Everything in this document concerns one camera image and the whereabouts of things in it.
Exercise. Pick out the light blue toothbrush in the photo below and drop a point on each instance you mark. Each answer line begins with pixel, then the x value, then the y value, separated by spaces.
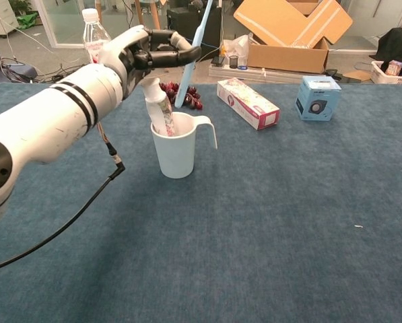
pixel 187 77

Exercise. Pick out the clear water bottle red label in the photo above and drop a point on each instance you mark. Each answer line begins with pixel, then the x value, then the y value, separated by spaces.
pixel 93 30

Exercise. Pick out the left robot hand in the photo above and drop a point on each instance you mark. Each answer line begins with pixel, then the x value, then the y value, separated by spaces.
pixel 130 50

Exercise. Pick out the bunch of red grapes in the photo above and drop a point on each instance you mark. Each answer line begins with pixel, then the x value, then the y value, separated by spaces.
pixel 194 97

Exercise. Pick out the black cloth cover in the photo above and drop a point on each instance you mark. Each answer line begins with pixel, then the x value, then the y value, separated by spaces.
pixel 399 43

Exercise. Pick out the black computer tower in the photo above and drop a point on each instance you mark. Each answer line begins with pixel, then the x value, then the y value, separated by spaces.
pixel 214 37

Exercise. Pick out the stack of aluminium rails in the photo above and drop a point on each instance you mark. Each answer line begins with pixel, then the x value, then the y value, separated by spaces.
pixel 234 72

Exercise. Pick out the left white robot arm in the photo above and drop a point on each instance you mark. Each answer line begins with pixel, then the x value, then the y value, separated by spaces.
pixel 52 124

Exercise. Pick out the open cardboard box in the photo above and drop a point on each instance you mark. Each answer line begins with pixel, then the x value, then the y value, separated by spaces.
pixel 288 57

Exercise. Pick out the white plastic basket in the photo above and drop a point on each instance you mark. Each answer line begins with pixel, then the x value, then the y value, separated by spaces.
pixel 379 75

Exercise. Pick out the green bag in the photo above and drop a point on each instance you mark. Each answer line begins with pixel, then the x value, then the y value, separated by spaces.
pixel 27 20

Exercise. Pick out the blue speaker box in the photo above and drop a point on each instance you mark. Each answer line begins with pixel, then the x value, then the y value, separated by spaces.
pixel 316 101

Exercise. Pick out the blue felt table mat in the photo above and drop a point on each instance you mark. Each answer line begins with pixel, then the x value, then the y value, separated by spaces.
pixel 254 218

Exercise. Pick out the black mesh pen holder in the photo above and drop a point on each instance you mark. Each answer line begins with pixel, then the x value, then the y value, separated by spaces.
pixel 233 62

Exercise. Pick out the floral toothpaste tube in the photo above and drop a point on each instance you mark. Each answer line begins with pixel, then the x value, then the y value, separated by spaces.
pixel 162 114

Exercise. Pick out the pink floral long box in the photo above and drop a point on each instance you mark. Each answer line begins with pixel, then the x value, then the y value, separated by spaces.
pixel 244 104

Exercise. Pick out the white plastic bag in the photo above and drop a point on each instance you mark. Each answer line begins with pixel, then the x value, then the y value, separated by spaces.
pixel 237 45

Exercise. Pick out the small printed carton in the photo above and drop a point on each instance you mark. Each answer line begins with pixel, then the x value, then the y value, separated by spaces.
pixel 394 67

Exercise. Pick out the wooden table leg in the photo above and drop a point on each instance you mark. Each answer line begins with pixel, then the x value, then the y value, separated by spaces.
pixel 154 17
pixel 139 13

